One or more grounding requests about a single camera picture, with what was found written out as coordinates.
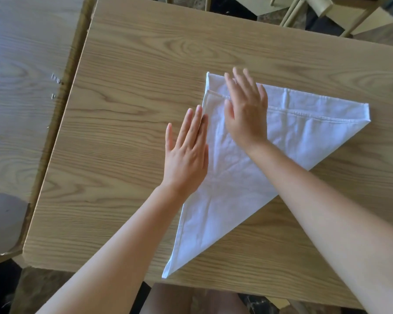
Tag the person's left forearm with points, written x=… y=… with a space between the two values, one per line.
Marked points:
x=118 y=258

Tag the cream metal chair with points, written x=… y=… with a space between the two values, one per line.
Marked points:
x=271 y=4
x=363 y=14

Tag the person's right hand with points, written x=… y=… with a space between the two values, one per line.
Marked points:
x=247 y=117

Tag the person's right thumb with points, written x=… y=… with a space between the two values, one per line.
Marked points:
x=229 y=113

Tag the person's right middle finger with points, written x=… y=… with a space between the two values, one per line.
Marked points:
x=240 y=82

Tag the person's leg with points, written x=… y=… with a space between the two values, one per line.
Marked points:
x=190 y=299

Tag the white cloth napkin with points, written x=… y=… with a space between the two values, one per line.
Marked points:
x=298 y=134

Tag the person's left hand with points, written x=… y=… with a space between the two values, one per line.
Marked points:
x=185 y=163

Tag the person's left middle finger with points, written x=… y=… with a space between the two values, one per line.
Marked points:
x=194 y=124

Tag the person's right forearm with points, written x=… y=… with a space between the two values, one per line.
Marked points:
x=330 y=222

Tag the person's right little finger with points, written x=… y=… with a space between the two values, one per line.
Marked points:
x=263 y=94

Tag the person's left little finger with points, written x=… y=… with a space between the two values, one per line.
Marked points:
x=169 y=137

